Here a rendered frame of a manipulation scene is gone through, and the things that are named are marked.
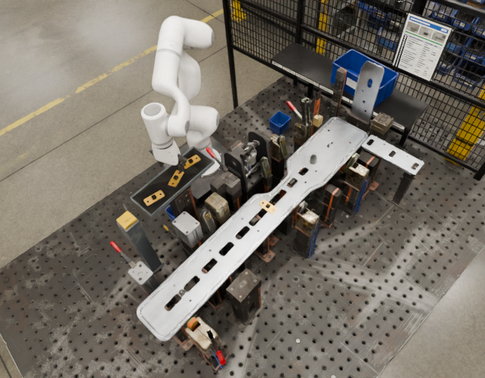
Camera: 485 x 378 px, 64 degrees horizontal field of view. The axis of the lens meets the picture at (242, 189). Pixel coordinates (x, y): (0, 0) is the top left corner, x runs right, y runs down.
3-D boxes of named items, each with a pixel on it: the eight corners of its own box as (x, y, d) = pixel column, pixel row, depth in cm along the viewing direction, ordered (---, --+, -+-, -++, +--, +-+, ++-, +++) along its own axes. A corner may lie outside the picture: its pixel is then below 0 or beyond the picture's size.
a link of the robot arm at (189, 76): (201, 136, 184) (169, 133, 186) (207, 123, 193) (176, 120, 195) (192, 29, 150) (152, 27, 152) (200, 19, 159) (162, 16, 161)
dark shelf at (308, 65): (407, 132, 194) (408, 128, 192) (269, 63, 232) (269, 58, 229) (428, 108, 203) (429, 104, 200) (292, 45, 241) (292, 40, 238)
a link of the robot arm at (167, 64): (201, 62, 145) (190, 140, 141) (161, 60, 147) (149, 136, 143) (195, 50, 136) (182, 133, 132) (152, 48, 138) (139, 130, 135)
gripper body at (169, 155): (146, 143, 145) (153, 162, 154) (170, 150, 142) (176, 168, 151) (155, 129, 149) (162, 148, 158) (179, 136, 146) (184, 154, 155)
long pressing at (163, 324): (168, 350, 142) (167, 349, 141) (131, 310, 152) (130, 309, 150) (371, 135, 196) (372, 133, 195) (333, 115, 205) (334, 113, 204)
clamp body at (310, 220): (306, 263, 189) (313, 229, 161) (287, 249, 194) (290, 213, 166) (317, 250, 193) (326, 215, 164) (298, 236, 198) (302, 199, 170)
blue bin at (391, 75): (373, 109, 201) (379, 89, 190) (329, 82, 215) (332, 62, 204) (393, 93, 206) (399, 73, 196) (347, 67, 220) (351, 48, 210)
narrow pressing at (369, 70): (369, 123, 199) (384, 69, 171) (349, 113, 204) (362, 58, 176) (369, 122, 200) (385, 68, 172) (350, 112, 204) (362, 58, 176)
